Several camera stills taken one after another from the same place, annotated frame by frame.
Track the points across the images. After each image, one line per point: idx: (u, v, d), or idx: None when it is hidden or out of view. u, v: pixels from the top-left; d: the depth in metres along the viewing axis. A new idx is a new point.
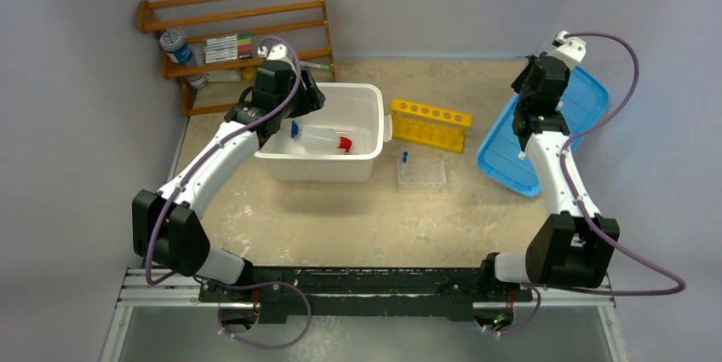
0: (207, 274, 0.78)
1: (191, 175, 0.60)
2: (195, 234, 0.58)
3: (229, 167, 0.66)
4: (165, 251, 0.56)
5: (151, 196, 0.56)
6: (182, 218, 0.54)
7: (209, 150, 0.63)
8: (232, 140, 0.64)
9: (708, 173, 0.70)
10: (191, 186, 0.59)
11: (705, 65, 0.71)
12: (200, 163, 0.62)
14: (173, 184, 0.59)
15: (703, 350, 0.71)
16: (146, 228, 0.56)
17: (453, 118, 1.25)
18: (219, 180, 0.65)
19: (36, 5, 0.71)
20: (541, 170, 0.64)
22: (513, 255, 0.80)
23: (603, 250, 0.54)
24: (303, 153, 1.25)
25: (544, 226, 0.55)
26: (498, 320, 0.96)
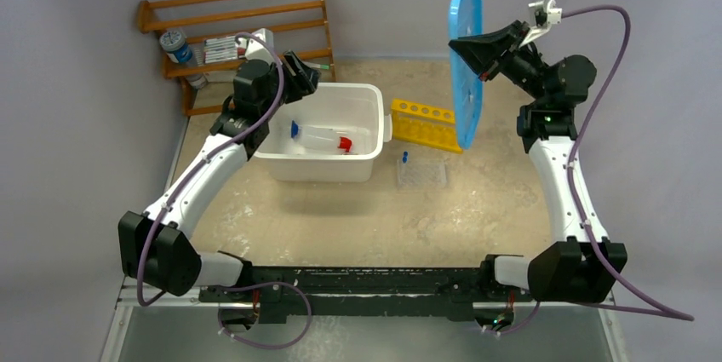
0: (208, 278, 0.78)
1: (178, 193, 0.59)
2: (186, 255, 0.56)
3: (219, 180, 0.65)
4: (156, 271, 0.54)
5: (136, 217, 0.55)
6: (170, 239, 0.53)
7: (196, 165, 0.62)
8: (219, 154, 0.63)
9: (707, 174, 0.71)
10: (178, 206, 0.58)
11: (704, 65, 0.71)
12: (186, 180, 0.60)
14: (160, 203, 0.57)
15: (701, 350, 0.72)
16: (134, 249, 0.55)
17: None
18: (209, 194, 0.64)
19: (36, 4, 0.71)
20: (546, 178, 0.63)
22: (513, 262, 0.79)
23: (605, 277, 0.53)
24: (302, 152, 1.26)
25: (549, 249, 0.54)
26: (498, 321, 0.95)
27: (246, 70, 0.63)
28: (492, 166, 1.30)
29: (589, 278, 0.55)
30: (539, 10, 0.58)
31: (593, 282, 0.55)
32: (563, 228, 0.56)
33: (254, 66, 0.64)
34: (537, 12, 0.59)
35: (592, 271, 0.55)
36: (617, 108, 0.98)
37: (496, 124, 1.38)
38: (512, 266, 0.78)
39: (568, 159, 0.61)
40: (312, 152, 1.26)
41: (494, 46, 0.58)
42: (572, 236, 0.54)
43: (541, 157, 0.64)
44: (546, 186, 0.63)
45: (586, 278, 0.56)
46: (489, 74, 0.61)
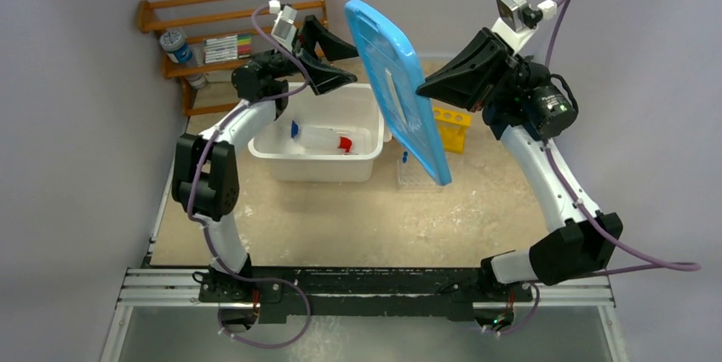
0: (218, 250, 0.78)
1: (226, 124, 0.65)
2: (232, 175, 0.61)
3: (257, 124, 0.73)
4: (204, 191, 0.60)
5: (191, 138, 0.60)
6: (224, 152, 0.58)
7: (239, 107, 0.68)
8: (259, 104, 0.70)
9: (707, 175, 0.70)
10: (227, 132, 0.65)
11: (704, 65, 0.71)
12: (234, 113, 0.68)
14: (212, 129, 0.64)
15: (701, 350, 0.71)
16: (187, 169, 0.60)
17: (453, 118, 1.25)
18: (247, 135, 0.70)
19: (36, 5, 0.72)
20: (526, 164, 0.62)
22: (512, 261, 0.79)
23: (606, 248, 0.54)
24: (302, 152, 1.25)
25: (551, 237, 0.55)
26: (498, 321, 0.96)
27: (243, 86, 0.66)
28: (492, 166, 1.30)
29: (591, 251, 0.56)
30: (524, 11, 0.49)
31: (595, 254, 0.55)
32: (558, 212, 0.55)
33: (248, 81, 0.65)
34: (524, 14, 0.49)
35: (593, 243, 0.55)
36: (618, 108, 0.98)
37: None
38: (511, 261, 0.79)
39: (540, 140, 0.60)
40: (312, 152, 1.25)
41: (479, 72, 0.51)
42: (569, 217, 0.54)
43: (515, 140, 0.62)
44: (530, 175, 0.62)
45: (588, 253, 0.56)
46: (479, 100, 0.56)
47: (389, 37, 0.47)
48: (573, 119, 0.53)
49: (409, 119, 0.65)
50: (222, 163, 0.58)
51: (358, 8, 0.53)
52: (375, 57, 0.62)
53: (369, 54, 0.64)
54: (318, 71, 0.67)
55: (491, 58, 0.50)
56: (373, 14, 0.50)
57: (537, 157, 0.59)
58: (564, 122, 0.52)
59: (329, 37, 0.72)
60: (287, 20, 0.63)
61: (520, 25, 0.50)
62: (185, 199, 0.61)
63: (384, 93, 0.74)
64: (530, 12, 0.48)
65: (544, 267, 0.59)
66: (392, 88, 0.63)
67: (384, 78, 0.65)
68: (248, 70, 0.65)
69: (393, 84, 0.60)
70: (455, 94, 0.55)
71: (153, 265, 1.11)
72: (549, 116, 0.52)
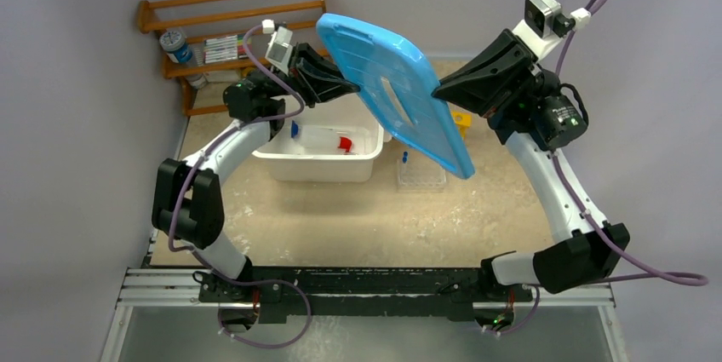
0: (211, 262, 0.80)
1: (213, 149, 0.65)
2: (215, 204, 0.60)
3: (249, 148, 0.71)
4: (186, 220, 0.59)
5: (174, 164, 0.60)
6: (206, 182, 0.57)
7: (229, 130, 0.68)
8: (250, 126, 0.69)
9: (707, 174, 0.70)
10: (213, 158, 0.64)
11: (704, 63, 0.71)
12: (224, 138, 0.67)
14: (197, 155, 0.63)
15: (701, 350, 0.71)
16: (169, 198, 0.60)
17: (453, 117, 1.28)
18: (237, 160, 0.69)
19: (37, 4, 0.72)
20: (532, 173, 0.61)
22: (510, 260, 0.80)
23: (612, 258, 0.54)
24: (303, 153, 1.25)
25: (558, 246, 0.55)
26: (498, 320, 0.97)
27: (235, 105, 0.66)
28: (492, 166, 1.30)
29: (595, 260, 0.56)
30: (557, 17, 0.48)
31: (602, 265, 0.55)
32: (565, 222, 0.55)
33: (240, 101, 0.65)
34: (555, 20, 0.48)
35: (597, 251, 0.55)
36: (618, 107, 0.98)
37: None
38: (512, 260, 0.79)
39: (547, 148, 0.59)
40: (312, 152, 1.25)
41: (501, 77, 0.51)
42: (576, 228, 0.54)
43: (521, 147, 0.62)
44: (535, 182, 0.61)
45: None
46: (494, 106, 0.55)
47: (392, 47, 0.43)
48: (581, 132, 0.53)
49: (419, 120, 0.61)
50: (204, 193, 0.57)
51: (339, 24, 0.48)
52: (363, 68, 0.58)
53: (352, 67, 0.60)
54: (320, 80, 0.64)
55: (514, 65, 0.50)
56: (358, 26, 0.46)
57: (543, 163, 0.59)
58: (573, 135, 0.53)
59: (324, 63, 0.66)
60: (282, 43, 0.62)
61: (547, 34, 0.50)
62: (166, 227, 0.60)
63: (375, 100, 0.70)
64: (564, 21, 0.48)
65: (547, 273, 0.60)
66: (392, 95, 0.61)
67: (376, 87, 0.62)
68: (240, 89, 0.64)
69: (394, 90, 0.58)
70: (470, 100, 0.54)
71: (153, 266, 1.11)
72: (560, 129, 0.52)
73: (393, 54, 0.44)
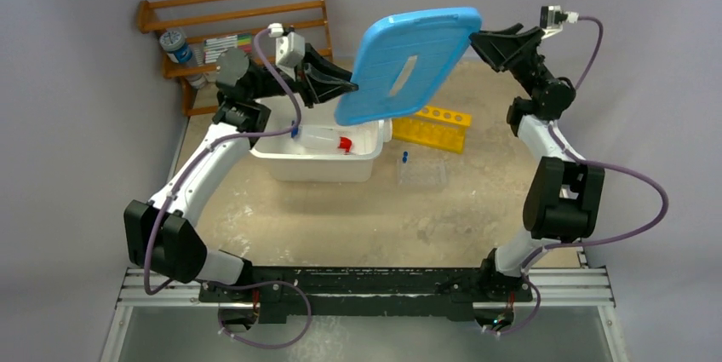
0: (205, 278, 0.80)
1: (182, 182, 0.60)
2: (190, 241, 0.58)
3: (224, 166, 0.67)
4: (162, 260, 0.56)
5: (143, 206, 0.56)
6: (176, 226, 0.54)
7: (200, 154, 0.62)
8: (222, 144, 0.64)
9: (707, 175, 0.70)
10: (183, 194, 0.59)
11: (707, 63, 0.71)
12: (191, 166, 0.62)
14: (164, 192, 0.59)
15: (701, 350, 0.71)
16: (140, 239, 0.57)
17: (452, 118, 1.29)
18: (212, 184, 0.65)
19: (37, 4, 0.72)
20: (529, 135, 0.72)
22: (508, 243, 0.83)
23: (592, 189, 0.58)
24: (303, 153, 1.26)
25: (536, 175, 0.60)
26: (498, 320, 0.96)
27: (226, 71, 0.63)
28: (492, 166, 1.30)
29: (575, 203, 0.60)
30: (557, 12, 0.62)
31: (581, 203, 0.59)
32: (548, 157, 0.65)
33: (236, 64, 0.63)
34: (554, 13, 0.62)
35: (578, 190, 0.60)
36: (619, 107, 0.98)
37: (496, 124, 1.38)
38: (513, 249, 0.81)
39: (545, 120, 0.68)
40: (312, 152, 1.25)
41: (518, 43, 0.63)
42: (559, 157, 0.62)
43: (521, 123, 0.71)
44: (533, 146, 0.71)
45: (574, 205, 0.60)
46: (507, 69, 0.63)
47: (472, 20, 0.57)
48: (570, 95, 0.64)
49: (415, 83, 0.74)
50: (174, 238, 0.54)
51: (421, 18, 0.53)
52: (394, 58, 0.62)
53: (375, 64, 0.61)
54: (323, 83, 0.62)
55: (531, 35, 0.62)
56: (426, 14, 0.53)
57: (533, 123, 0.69)
58: (564, 93, 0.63)
59: (323, 64, 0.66)
60: (294, 49, 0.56)
61: (553, 25, 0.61)
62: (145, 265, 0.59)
63: (362, 94, 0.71)
64: (567, 13, 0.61)
65: (530, 215, 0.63)
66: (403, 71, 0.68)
67: (388, 73, 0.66)
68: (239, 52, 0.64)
69: (415, 61, 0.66)
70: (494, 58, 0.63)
71: None
72: (551, 85, 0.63)
73: (465, 20, 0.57)
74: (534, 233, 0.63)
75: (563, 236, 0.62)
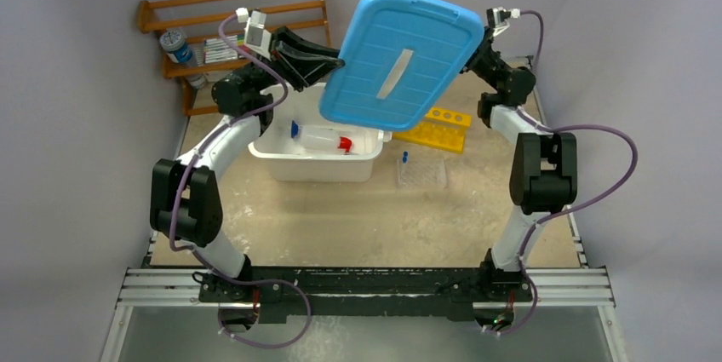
0: (211, 262, 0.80)
1: (206, 146, 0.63)
2: (213, 200, 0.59)
3: (237, 146, 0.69)
4: (186, 218, 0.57)
5: (170, 163, 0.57)
6: (203, 179, 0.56)
7: (220, 127, 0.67)
8: (240, 123, 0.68)
9: (707, 175, 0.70)
10: (208, 155, 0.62)
11: (705, 64, 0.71)
12: (214, 135, 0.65)
14: (191, 152, 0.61)
15: (701, 351, 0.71)
16: (165, 198, 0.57)
17: (452, 118, 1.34)
18: (228, 158, 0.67)
19: (37, 4, 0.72)
20: (502, 123, 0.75)
22: (505, 238, 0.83)
23: (568, 153, 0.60)
24: (303, 152, 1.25)
25: (516, 149, 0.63)
26: (498, 320, 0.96)
27: (223, 103, 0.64)
28: (492, 166, 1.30)
29: (557, 171, 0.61)
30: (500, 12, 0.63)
31: (561, 169, 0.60)
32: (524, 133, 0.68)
33: (230, 98, 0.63)
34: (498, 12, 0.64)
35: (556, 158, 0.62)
36: (618, 107, 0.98)
37: None
38: (508, 239, 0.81)
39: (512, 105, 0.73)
40: (312, 152, 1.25)
41: (474, 43, 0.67)
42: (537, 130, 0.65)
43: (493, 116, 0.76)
44: (509, 134, 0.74)
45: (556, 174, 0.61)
46: (469, 69, 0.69)
47: (470, 25, 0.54)
48: (531, 81, 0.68)
49: (411, 90, 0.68)
50: (203, 189, 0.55)
51: None
52: (386, 45, 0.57)
53: (365, 45, 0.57)
54: (301, 60, 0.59)
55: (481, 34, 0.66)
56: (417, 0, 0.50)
57: (503, 111, 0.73)
58: (524, 80, 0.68)
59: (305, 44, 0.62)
60: (257, 25, 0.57)
61: (499, 24, 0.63)
62: (165, 229, 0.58)
63: (348, 83, 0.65)
64: (510, 10, 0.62)
65: (517, 190, 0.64)
66: (397, 71, 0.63)
67: (379, 65, 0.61)
68: (229, 84, 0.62)
69: (409, 62, 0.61)
70: None
71: (153, 265, 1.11)
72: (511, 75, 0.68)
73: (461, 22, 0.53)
74: (525, 207, 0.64)
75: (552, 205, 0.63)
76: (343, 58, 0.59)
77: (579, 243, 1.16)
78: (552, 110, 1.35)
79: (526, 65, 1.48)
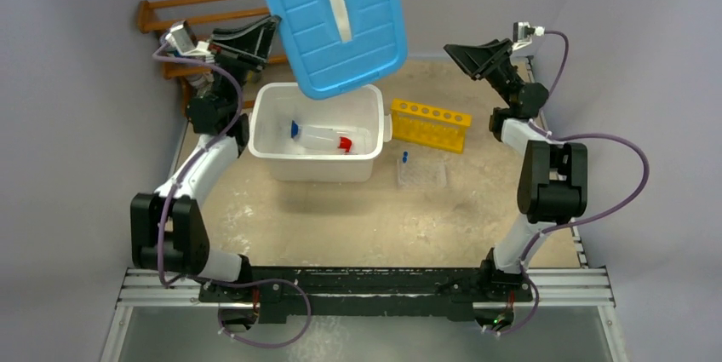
0: (207, 274, 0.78)
1: (183, 175, 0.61)
2: (197, 228, 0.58)
3: (215, 169, 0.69)
4: (173, 251, 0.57)
5: (148, 198, 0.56)
6: (186, 208, 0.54)
7: (196, 153, 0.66)
8: (215, 145, 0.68)
9: (707, 175, 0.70)
10: (187, 184, 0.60)
11: (706, 64, 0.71)
12: (190, 164, 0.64)
14: (169, 183, 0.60)
15: (701, 350, 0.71)
16: (147, 234, 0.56)
17: (452, 118, 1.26)
18: (209, 181, 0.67)
19: (37, 4, 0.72)
20: (512, 135, 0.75)
22: (507, 240, 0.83)
23: (578, 163, 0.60)
24: (303, 152, 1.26)
25: (524, 157, 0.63)
26: (498, 321, 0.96)
27: (197, 117, 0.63)
28: (492, 166, 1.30)
29: (566, 180, 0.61)
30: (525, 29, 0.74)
31: (570, 179, 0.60)
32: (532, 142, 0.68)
33: (205, 112, 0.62)
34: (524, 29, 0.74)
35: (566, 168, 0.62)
36: (618, 107, 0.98)
37: None
38: (510, 244, 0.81)
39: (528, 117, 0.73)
40: (312, 152, 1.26)
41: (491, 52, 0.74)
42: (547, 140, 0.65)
43: (505, 130, 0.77)
44: (519, 146, 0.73)
45: (565, 183, 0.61)
46: (481, 75, 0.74)
47: None
48: (542, 92, 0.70)
49: (359, 19, 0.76)
50: (186, 219, 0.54)
51: None
52: None
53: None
54: (241, 36, 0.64)
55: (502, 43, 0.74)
56: None
57: (513, 123, 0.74)
58: (536, 89, 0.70)
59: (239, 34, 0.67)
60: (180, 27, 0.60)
61: (522, 37, 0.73)
62: (152, 263, 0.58)
63: (302, 37, 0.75)
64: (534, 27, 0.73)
65: (524, 198, 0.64)
66: None
67: (313, 1, 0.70)
68: (202, 100, 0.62)
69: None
70: (469, 63, 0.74)
71: None
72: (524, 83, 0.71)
73: None
74: (530, 216, 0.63)
75: (558, 215, 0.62)
76: (277, 13, 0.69)
77: (579, 243, 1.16)
78: (552, 109, 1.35)
79: (526, 66, 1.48)
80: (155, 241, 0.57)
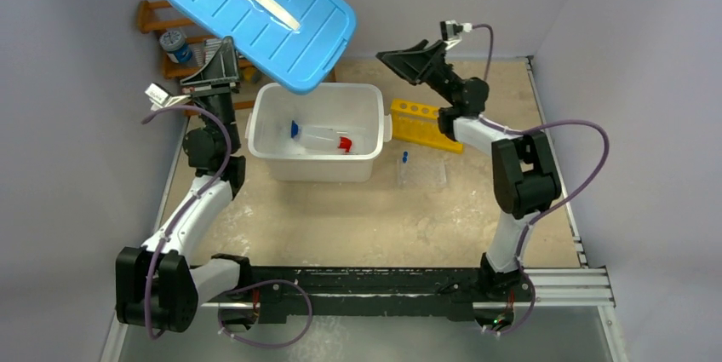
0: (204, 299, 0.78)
1: (173, 226, 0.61)
2: (186, 286, 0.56)
3: (208, 216, 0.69)
4: (158, 309, 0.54)
5: (135, 253, 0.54)
6: (173, 266, 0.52)
7: (188, 200, 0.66)
8: (208, 190, 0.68)
9: (706, 175, 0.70)
10: (176, 237, 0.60)
11: (705, 63, 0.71)
12: (179, 215, 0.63)
14: (157, 238, 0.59)
15: (701, 351, 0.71)
16: (133, 290, 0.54)
17: None
18: (200, 230, 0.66)
19: (37, 3, 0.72)
20: (468, 135, 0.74)
22: (498, 239, 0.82)
23: (543, 150, 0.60)
24: (303, 152, 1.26)
25: (492, 156, 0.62)
26: (498, 320, 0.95)
27: (195, 153, 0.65)
28: None
29: (537, 169, 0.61)
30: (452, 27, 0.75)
31: (541, 167, 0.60)
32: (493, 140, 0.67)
33: (202, 146, 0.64)
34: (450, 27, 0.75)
35: (533, 157, 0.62)
36: (618, 107, 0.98)
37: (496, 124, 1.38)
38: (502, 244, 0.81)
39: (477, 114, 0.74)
40: (313, 152, 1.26)
41: (427, 54, 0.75)
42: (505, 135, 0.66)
43: (457, 129, 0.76)
44: (477, 141, 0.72)
45: (536, 172, 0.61)
46: (421, 79, 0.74)
47: None
48: (484, 87, 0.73)
49: (295, 7, 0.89)
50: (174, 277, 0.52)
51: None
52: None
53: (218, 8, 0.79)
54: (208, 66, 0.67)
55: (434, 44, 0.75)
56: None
57: (465, 121, 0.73)
58: (478, 87, 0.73)
59: None
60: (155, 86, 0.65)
61: (452, 36, 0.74)
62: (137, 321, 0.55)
63: (260, 45, 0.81)
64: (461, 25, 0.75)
65: (505, 198, 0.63)
66: None
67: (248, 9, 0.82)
68: (197, 135, 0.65)
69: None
70: (406, 67, 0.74)
71: None
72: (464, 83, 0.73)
73: None
74: (516, 214, 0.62)
75: (539, 204, 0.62)
76: (224, 31, 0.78)
77: (579, 243, 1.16)
78: (552, 109, 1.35)
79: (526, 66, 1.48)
80: (140, 296, 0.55)
